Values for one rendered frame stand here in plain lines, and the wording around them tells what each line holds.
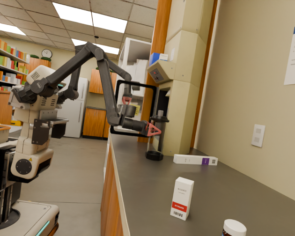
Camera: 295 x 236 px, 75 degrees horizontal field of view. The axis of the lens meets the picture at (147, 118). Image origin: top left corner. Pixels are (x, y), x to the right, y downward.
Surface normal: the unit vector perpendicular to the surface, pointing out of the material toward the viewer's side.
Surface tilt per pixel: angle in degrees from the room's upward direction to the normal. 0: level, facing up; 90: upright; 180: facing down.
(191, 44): 90
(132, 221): 1
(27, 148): 90
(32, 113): 90
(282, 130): 90
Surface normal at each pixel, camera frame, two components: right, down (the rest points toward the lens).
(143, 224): 0.15, -0.99
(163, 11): 0.22, 0.08
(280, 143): -0.96, -0.14
